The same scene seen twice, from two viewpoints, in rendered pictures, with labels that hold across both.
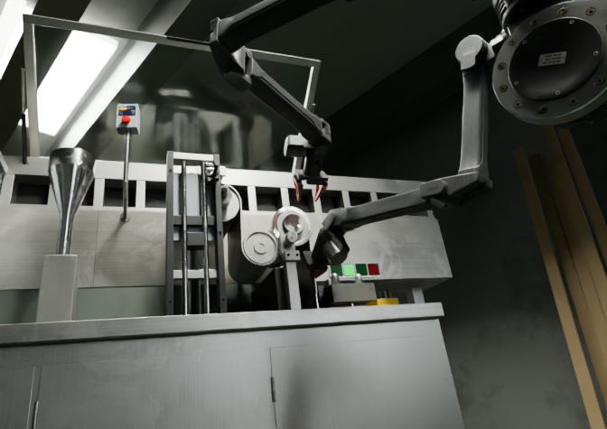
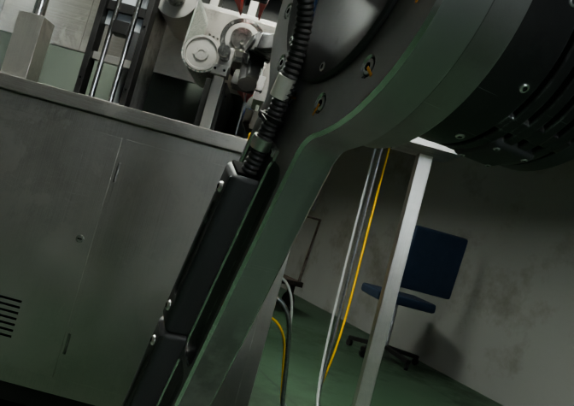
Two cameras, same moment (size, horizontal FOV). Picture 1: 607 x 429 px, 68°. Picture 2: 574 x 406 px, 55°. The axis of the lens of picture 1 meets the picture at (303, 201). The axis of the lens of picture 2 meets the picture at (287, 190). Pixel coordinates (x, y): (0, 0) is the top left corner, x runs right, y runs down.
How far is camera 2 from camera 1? 0.88 m
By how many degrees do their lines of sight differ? 30
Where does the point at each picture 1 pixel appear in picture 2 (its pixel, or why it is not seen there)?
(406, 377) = not seen: hidden behind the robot
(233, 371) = (89, 146)
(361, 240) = not seen: hidden behind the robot
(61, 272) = (29, 28)
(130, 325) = (15, 82)
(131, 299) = (107, 71)
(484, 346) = (558, 261)
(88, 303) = (72, 63)
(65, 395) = not seen: outside the picture
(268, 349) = (125, 140)
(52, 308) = (16, 56)
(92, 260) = (84, 26)
